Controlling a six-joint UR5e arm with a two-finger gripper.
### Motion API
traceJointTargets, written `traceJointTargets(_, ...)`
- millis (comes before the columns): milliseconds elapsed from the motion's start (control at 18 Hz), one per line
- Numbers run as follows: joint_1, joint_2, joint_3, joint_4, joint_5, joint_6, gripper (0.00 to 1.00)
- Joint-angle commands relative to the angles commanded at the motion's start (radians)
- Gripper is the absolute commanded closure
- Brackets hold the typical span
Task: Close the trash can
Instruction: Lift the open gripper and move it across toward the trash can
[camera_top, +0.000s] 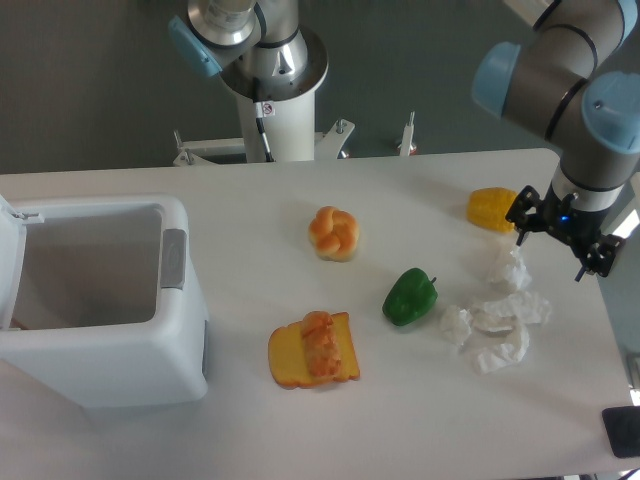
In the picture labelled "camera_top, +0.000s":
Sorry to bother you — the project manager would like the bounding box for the crumpled white paper small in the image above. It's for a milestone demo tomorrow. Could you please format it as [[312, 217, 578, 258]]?
[[439, 305, 472, 347]]

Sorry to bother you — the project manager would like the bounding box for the braided bread roll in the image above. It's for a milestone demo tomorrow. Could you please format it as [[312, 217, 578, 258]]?
[[308, 206, 360, 262]]

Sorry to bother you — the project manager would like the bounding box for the yellow toast slice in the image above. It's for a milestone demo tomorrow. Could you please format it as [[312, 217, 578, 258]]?
[[268, 312, 360, 388]]

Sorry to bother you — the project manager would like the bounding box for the black device at edge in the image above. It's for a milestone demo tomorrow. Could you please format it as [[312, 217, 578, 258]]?
[[601, 406, 640, 458]]

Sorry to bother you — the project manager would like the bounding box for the yellow corn cob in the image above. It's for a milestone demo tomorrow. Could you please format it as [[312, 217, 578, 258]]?
[[466, 187, 517, 233]]

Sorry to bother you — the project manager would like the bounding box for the white plastic trash can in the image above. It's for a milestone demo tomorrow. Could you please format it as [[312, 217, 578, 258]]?
[[1, 194, 209, 408]]

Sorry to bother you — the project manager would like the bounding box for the orange croissant pastry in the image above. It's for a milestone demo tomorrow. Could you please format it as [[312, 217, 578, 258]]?
[[300, 311, 342, 379]]

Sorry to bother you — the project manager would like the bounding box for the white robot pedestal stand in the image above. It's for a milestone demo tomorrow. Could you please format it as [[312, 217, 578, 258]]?
[[174, 91, 355, 166]]

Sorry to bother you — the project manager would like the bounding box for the green bell pepper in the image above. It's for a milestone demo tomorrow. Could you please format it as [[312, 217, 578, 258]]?
[[382, 267, 438, 327]]

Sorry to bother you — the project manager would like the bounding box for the crumpled white paper large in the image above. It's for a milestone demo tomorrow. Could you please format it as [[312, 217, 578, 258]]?
[[466, 291, 552, 374]]

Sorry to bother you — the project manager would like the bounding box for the black cable on pedestal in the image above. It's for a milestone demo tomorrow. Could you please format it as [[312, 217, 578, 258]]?
[[252, 74, 276, 163]]

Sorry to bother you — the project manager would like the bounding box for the crumpled white paper upper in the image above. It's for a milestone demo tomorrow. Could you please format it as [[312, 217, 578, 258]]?
[[486, 242, 532, 293]]

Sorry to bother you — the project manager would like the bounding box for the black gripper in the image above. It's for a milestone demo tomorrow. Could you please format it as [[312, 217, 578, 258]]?
[[505, 185, 626, 282]]

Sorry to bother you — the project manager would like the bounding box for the white trash can lid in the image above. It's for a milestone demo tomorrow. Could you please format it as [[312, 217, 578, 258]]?
[[1, 197, 44, 330]]

